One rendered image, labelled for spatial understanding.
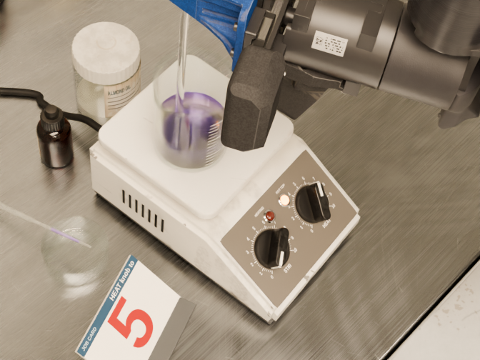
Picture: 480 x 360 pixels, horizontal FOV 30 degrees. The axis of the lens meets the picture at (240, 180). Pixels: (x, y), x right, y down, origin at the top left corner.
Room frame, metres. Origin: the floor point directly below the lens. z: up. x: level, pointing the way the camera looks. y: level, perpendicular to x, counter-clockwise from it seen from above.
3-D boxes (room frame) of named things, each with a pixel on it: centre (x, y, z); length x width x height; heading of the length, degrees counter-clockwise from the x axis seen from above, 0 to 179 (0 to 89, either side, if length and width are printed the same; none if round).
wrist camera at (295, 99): (0.41, -0.03, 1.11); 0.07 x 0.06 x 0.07; 169
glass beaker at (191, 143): (0.41, 0.05, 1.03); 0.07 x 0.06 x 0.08; 146
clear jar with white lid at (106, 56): (0.50, 0.13, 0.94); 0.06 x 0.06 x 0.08
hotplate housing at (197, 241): (0.41, 0.02, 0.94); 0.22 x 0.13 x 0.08; 61
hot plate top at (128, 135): (0.42, 0.04, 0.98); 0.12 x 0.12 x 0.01; 61
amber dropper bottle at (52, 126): (0.43, 0.17, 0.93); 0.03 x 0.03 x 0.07
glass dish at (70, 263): (0.33, 0.12, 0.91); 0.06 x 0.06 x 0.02
